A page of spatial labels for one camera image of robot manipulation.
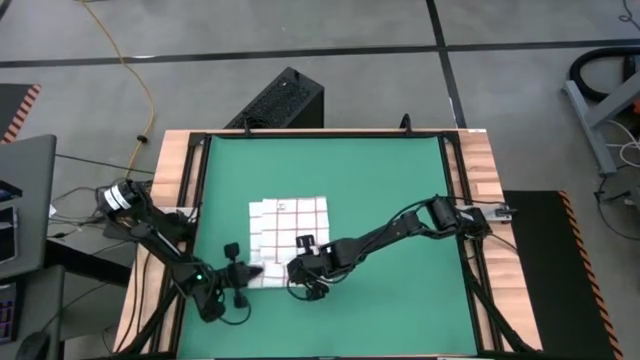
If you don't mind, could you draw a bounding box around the black keyboard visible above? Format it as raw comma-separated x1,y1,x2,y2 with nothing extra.
0,282,19,346

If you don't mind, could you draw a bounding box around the grey metal stand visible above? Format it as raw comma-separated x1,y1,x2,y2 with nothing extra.
562,69,640,176

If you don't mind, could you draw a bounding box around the green table mat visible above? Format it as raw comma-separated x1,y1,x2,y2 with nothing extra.
177,134,479,359

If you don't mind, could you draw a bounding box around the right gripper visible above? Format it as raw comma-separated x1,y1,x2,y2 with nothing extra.
285,232,347,302

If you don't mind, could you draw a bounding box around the large black orange-striped floor mat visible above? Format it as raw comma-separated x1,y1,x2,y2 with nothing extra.
502,189,624,360

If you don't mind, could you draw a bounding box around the thin black floor cable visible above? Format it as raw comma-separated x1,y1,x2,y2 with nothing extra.
618,0,640,26

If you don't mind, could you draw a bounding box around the black vacuum hose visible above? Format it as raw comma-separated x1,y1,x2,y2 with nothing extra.
569,46,640,104

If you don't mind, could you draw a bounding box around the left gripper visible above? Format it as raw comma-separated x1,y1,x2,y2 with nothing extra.
217,241,265,310

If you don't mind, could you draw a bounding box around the white cable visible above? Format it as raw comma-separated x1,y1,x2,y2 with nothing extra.
607,119,640,169

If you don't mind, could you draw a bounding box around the small black orange-striped floor mat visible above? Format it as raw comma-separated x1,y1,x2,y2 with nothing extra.
0,83,43,145

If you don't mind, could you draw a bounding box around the white red-checked towel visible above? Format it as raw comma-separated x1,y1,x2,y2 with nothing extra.
248,196,331,290

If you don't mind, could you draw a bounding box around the black table frame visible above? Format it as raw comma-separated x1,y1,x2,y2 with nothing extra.
114,127,541,360

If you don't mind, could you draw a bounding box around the grey side desk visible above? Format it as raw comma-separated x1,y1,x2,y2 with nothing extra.
0,133,58,280

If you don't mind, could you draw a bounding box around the dark screen device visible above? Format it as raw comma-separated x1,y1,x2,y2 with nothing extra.
0,179,24,266

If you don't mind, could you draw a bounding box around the black computer mouse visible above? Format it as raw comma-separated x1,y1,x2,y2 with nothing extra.
14,330,51,360

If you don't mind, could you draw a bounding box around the grey keyboard tray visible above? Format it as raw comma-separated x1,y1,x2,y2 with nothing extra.
0,264,66,360

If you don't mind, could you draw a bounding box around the yellow floor cable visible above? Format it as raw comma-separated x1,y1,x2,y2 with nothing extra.
78,0,156,181

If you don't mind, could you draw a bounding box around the black floor cable loop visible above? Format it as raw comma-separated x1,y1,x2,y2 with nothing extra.
593,174,640,254

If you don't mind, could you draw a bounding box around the black computer tower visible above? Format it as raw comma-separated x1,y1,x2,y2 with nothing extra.
224,66,325,130

